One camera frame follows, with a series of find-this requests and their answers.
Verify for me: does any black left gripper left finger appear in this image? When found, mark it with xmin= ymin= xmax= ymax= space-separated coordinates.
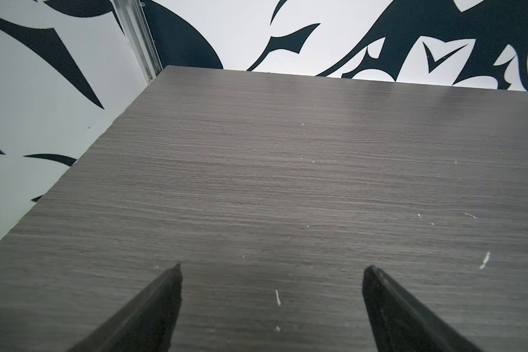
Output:
xmin=69 ymin=264 xmax=183 ymax=351

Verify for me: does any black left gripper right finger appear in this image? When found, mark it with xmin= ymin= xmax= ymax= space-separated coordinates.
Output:
xmin=362 ymin=265 xmax=481 ymax=352

